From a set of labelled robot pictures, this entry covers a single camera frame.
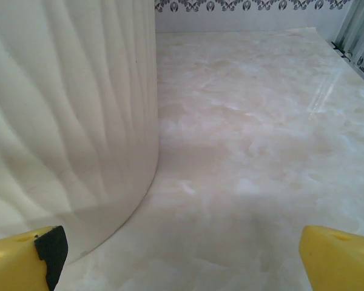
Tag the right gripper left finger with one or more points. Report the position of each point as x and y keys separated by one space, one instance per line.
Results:
x=15 y=263

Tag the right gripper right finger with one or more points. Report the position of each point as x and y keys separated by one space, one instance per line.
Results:
x=342 y=263

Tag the white ribbed plastic bin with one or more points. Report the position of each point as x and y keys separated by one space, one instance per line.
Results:
x=63 y=106

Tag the aluminium frame post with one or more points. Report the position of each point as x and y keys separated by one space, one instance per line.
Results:
x=358 y=24

